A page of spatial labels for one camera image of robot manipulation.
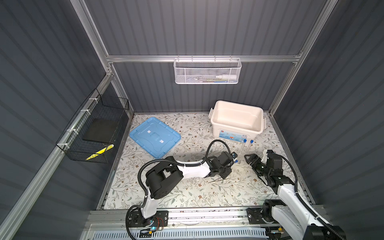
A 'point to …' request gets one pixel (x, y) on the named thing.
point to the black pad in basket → (100, 130)
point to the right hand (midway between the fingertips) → (249, 160)
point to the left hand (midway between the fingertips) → (228, 168)
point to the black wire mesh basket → (100, 106)
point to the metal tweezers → (216, 180)
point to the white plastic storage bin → (237, 122)
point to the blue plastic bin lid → (155, 137)
